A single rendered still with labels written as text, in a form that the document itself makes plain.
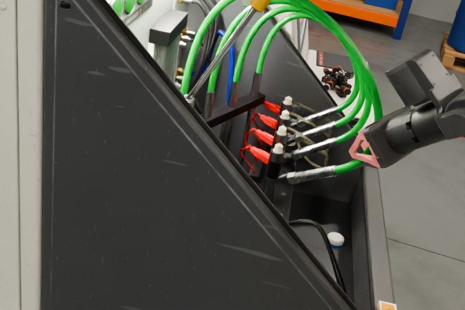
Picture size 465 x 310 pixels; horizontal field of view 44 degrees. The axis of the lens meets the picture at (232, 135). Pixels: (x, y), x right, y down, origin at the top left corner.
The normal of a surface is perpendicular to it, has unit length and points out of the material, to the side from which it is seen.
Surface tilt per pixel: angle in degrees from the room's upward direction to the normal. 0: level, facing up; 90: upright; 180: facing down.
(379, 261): 0
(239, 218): 90
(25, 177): 90
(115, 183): 90
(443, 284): 0
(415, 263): 0
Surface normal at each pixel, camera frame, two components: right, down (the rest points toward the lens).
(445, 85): 0.38, -0.21
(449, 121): -0.75, 0.50
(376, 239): 0.16, -0.87
